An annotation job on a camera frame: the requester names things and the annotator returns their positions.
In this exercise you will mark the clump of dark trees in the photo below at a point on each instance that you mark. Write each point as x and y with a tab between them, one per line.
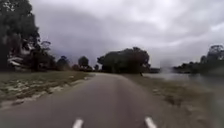
125	60

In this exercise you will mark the row of distant trees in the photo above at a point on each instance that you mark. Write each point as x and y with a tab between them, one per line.
78	64

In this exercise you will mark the grey asphalt path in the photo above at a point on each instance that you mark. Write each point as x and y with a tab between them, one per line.
106	100

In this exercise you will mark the robot's own part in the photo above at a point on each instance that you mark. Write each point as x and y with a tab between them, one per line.
150	122
77	123

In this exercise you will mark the dry grass bank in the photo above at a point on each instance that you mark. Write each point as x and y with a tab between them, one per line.
173	96

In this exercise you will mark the grey water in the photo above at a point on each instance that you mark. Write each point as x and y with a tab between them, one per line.
186	78

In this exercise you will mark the patchy grass verge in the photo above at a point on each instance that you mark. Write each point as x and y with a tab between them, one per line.
30	83

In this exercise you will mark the building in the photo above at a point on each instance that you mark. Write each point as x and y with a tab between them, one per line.
16	61

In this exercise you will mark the large dark tree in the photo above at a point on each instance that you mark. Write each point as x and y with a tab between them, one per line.
16	30

